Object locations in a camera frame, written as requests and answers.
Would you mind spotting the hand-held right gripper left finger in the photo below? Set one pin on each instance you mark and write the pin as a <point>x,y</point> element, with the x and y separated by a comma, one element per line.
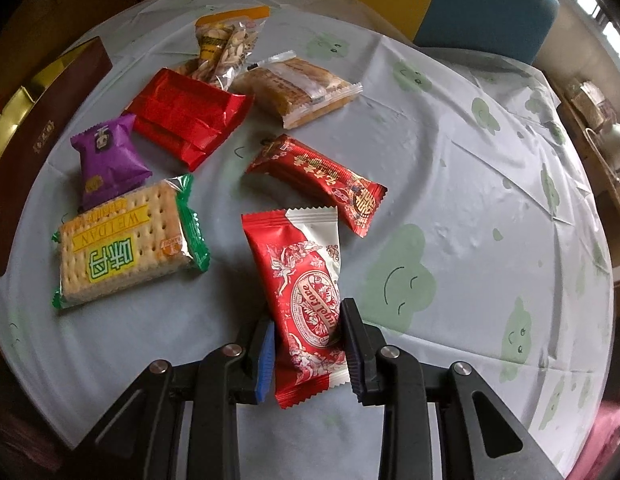
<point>263,365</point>

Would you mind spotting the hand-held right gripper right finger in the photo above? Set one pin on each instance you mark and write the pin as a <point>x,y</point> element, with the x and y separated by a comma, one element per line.
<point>353,360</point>

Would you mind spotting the red and white snack packet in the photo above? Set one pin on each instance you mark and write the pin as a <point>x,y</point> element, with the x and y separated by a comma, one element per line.
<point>305,285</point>

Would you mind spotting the green cracker packet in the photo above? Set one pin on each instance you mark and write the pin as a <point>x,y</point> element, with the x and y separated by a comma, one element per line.
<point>124,245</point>

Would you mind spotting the long red patterned snack packet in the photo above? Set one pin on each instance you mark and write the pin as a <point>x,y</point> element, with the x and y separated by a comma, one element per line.
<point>320,175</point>

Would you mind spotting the purple snack packet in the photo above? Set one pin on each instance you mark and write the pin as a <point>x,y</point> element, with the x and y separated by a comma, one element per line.
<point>107,162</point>

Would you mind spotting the clear pastry packet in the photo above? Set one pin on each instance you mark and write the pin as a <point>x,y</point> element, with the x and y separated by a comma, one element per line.
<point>295,87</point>

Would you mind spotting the clear nut packet orange top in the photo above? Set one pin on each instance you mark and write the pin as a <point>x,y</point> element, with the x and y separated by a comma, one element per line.
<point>224,45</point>

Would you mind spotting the brown gift box gold interior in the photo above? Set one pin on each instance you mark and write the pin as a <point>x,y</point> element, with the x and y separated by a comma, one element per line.
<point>34,130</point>

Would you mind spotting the cloud print tablecloth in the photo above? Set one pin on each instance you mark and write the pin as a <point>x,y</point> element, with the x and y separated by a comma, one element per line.
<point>465,200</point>

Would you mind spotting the shiny red foil snack packet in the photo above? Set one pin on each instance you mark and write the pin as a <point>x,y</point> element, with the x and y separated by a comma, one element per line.
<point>187,115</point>

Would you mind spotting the wicker shelf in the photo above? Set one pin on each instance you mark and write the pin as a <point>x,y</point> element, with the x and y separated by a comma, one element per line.
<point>597,125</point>

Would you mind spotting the teal upholstered chair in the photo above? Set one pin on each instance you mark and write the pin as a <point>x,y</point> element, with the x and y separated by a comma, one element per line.
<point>490,5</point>

